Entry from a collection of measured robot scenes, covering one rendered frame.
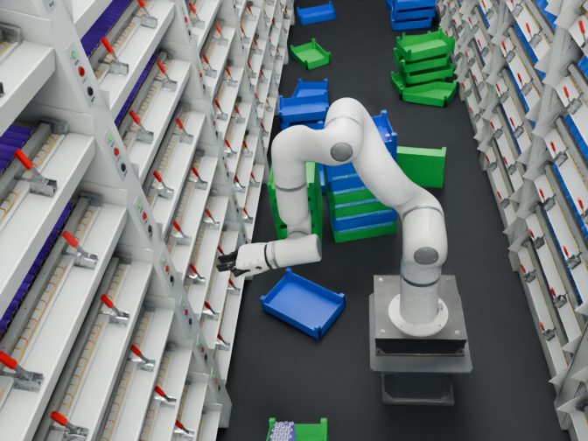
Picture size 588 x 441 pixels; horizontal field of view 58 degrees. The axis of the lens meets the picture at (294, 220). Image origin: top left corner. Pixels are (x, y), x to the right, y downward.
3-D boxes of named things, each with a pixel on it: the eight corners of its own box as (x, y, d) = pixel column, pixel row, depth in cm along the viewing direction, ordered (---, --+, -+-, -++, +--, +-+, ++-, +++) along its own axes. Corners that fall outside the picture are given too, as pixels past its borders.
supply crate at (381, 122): (385, 125, 236) (385, 109, 231) (396, 150, 221) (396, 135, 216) (318, 136, 237) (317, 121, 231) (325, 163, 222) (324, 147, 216)
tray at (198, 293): (227, 205, 213) (230, 186, 206) (197, 331, 169) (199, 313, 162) (177, 194, 211) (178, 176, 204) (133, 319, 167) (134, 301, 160)
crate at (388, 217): (387, 193, 263) (386, 181, 258) (396, 220, 248) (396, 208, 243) (326, 203, 264) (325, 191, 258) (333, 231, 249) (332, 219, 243)
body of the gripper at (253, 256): (274, 275, 164) (241, 280, 167) (277, 251, 172) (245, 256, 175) (266, 259, 160) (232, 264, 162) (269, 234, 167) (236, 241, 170)
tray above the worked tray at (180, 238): (216, 166, 200) (220, 136, 191) (180, 293, 156) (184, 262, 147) (163, 155, 198) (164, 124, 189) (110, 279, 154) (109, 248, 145)
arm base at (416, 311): (443, 290, 181) (447, 250, 169) (452, 335, 166) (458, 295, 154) (386, 292, 183) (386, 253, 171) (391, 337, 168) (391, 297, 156)
